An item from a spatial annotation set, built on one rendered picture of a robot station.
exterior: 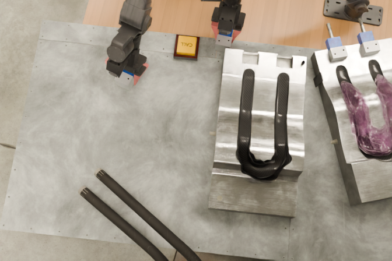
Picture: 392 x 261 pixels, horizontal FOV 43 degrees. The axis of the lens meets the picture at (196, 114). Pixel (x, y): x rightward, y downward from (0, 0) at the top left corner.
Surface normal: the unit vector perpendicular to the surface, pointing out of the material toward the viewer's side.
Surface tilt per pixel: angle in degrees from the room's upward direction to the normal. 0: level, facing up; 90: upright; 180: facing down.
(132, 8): 40
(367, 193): 0
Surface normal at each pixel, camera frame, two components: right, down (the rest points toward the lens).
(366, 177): 0.01, -0.25
